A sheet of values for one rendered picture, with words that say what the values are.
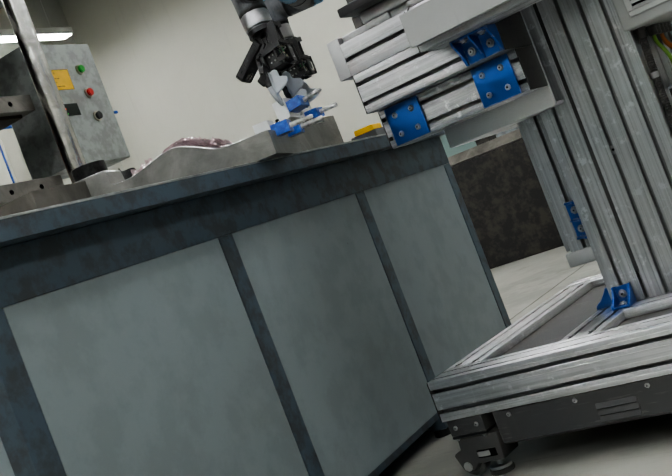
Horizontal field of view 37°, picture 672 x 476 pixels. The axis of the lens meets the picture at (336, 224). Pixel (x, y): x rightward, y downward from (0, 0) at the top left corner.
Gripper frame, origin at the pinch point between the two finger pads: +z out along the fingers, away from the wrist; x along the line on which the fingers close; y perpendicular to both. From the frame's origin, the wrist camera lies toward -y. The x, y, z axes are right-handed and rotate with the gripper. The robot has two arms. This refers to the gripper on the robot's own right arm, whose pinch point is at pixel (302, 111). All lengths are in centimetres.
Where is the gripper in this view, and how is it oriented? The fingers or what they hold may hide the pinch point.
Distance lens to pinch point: 285.1
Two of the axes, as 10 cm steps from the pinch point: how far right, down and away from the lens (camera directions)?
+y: 8.3, -3.2, -4.6
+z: 3.6, 9.3, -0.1
